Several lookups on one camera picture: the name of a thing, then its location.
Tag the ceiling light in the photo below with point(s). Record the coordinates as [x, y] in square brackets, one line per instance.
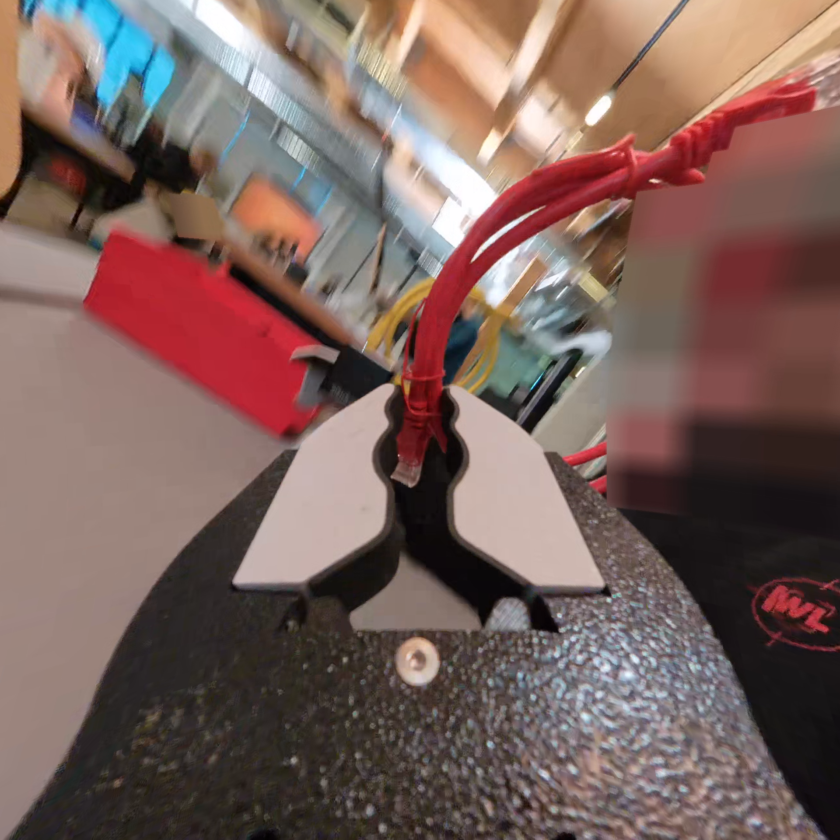
[597, 109]

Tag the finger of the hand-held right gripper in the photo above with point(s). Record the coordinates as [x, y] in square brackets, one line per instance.
[315, 380]

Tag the red plastic bin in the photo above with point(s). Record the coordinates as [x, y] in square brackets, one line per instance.
[197, 315]

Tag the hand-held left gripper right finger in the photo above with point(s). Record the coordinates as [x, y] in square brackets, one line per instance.
[518, 512]

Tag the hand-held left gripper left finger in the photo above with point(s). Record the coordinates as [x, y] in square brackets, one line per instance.
[315, 499]

